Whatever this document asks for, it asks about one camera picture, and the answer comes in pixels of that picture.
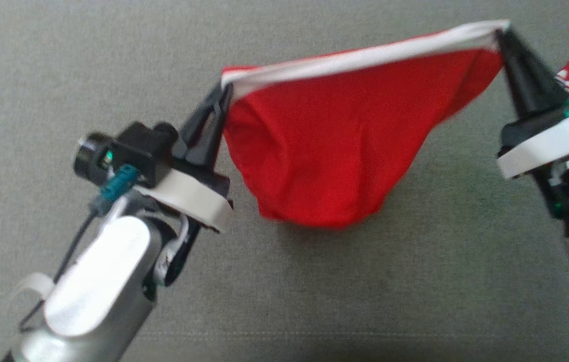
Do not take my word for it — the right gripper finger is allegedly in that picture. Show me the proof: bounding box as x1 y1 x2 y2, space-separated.
496 29 542 122
505 27 569 114

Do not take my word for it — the grey sofa seat cushion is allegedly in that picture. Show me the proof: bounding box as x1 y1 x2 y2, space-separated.
0 0 569 362

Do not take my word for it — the red shorts white waistband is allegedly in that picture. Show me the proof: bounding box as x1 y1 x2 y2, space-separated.
220 19 511 230

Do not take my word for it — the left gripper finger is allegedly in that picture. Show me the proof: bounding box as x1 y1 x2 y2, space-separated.
188 85 234 169
179 83 225 152

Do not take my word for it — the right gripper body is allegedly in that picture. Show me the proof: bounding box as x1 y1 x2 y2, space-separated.
497 93 569 238

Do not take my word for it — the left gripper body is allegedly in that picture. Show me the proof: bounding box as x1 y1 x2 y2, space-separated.
136 157 235 288

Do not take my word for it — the teal cable connector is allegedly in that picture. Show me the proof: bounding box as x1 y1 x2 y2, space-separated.
99 164 140 202

